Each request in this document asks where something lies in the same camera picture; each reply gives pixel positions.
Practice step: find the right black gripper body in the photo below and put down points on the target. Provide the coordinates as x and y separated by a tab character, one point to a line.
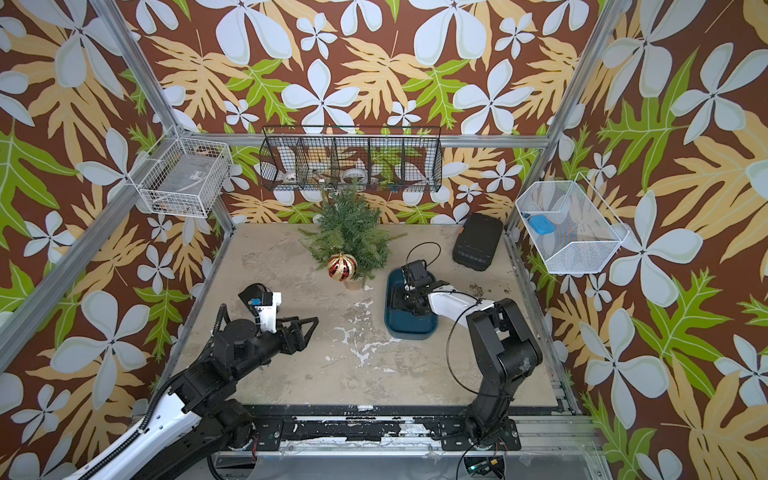
404	299

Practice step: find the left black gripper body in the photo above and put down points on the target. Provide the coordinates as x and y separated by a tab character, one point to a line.
274	343

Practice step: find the red gold striped ornament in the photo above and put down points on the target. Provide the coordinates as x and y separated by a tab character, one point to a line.
342	267

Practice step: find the small green christmas tree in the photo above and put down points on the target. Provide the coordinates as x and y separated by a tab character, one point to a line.
349	224

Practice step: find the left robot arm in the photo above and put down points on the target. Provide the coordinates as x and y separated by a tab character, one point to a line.
193	416

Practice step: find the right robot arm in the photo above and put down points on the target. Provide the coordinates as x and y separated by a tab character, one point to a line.
504	347

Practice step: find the teal plastic tray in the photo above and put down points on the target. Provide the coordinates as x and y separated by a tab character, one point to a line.
402	324

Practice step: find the black hard case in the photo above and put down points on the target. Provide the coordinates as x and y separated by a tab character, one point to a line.
477	242

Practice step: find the white round item in basket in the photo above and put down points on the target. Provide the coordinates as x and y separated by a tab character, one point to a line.
355	176

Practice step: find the blue object in basket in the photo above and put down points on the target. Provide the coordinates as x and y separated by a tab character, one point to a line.
541	225

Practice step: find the white mesh basket right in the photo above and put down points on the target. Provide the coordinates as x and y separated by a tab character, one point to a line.
588	231

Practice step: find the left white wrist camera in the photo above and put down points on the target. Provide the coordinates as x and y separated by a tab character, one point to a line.
263	304

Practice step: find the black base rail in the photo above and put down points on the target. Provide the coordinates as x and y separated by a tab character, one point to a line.
447	426

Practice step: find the black wire basket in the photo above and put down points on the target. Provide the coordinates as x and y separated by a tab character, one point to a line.
396	158

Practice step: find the white wire basket left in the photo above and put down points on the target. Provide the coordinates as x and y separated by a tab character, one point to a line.
182	175

